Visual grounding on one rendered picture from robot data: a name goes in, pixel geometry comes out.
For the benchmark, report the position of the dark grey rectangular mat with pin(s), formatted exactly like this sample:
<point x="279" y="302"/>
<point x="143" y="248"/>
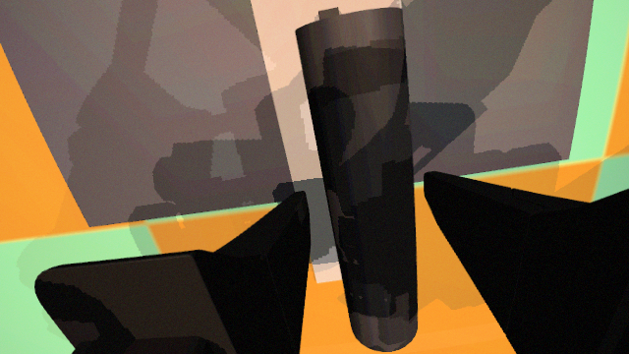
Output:
<point x="156" y="108"/>

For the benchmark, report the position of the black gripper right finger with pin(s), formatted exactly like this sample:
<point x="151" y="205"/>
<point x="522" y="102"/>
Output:
<point x="554" y="272"/>

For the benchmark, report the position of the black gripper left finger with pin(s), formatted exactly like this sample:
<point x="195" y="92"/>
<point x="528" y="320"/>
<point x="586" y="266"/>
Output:
<point x="247" y="297"/>

